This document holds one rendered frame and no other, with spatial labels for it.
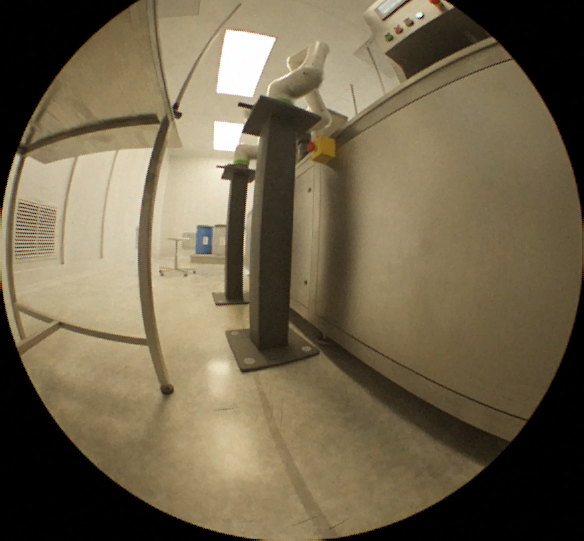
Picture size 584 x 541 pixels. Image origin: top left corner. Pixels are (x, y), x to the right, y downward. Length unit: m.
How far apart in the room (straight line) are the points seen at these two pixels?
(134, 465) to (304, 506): 0.30
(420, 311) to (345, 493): 0.37
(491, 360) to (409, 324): 0.19
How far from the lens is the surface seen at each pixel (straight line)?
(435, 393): 0.44
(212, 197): 4.89
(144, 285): 0.44
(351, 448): 0.46
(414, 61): 0.75
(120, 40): 0.40
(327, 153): 0.65
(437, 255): 0.37
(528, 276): 0.34
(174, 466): 0.45
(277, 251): 0.62
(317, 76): 0.85
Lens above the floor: 0.39
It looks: 1 degrees down
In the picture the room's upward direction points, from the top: 2 degrees clockwise
